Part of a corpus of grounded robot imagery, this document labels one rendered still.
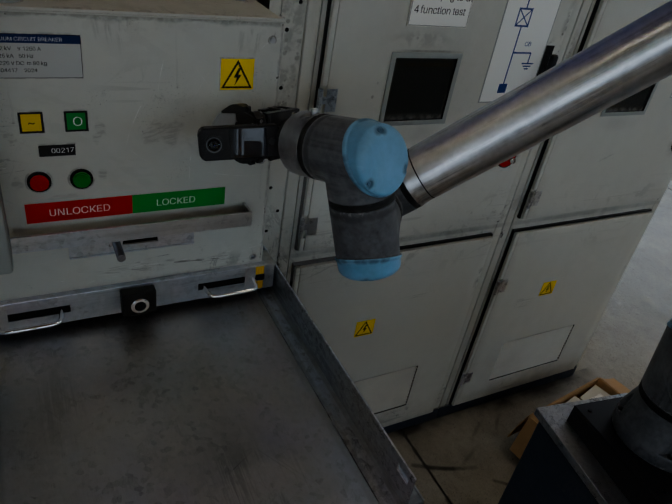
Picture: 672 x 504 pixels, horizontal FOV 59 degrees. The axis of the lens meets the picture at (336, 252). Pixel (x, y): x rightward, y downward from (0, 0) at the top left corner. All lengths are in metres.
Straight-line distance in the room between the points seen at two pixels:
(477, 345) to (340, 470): 1.16
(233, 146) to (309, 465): 0.49
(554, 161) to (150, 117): 1.12
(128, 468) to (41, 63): 0.58
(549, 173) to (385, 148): 1.06
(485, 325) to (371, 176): 1.33
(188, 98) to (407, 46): 0.50
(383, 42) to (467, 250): 0.69
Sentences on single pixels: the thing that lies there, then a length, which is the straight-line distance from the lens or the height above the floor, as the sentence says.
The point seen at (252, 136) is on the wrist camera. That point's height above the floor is 1.27.
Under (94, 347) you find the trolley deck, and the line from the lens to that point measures 1.13.
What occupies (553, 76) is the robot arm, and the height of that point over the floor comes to 1.42.
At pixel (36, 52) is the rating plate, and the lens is 0.94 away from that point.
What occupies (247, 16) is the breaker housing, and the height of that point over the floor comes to 1.39.
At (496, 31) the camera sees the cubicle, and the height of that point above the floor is 1.36.
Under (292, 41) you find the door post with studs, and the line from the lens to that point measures 1.19.
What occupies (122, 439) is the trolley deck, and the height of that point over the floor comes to 0.85.
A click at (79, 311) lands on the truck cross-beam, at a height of 0.88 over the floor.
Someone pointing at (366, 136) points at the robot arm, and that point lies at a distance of 0.72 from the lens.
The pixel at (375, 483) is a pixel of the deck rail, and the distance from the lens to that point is 0.96.
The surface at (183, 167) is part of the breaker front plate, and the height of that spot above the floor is 1.15.
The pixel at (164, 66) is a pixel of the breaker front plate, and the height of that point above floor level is 1.32.
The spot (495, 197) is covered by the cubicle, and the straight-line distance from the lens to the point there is 1.66.
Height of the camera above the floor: 1.61
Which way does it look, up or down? 33 degrees down
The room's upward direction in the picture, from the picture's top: 10 degrees clockwise
